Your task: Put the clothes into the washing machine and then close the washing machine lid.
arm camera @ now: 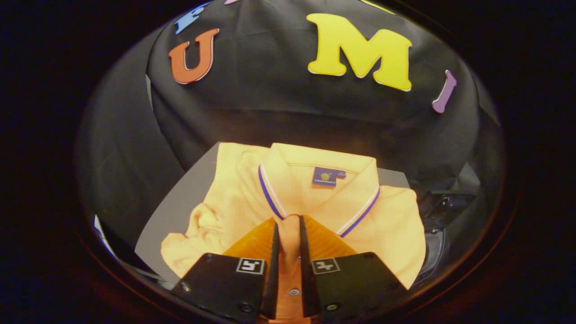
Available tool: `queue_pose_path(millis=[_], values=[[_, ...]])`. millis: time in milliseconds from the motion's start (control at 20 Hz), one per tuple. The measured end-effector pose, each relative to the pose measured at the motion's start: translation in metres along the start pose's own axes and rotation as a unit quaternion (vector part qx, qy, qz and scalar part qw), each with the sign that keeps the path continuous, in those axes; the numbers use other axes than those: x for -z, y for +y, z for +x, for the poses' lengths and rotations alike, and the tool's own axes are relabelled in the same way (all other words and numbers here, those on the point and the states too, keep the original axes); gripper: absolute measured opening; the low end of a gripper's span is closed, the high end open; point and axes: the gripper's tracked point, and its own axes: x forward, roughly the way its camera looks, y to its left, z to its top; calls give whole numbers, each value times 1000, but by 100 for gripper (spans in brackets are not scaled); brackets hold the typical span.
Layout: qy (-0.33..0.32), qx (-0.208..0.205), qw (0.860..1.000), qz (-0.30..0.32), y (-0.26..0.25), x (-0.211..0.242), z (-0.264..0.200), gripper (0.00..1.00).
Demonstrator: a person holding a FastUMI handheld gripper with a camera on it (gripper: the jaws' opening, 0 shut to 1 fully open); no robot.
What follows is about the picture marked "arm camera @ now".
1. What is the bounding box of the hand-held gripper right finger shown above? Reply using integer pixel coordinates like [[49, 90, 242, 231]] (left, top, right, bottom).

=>
[[299, 215, 409, 322]]

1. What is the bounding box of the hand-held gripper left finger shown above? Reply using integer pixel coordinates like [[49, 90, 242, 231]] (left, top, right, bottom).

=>
[[170, 217, 281, 324]]

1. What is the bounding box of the grey washing machine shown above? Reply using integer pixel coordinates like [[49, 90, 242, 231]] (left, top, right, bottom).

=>
[[412, 227, 450, 288]]

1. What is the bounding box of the yellow orange polo shirt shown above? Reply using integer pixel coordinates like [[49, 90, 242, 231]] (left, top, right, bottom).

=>
[[161, 143, 427, 324]]

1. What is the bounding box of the dark washing machine lid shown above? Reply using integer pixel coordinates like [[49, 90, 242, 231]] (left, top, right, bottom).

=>
[[422, 189, 478, 231]]

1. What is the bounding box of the grey cabinet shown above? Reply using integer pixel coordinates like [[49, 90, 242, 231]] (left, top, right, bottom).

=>
[[134, 142, 411, 288]]

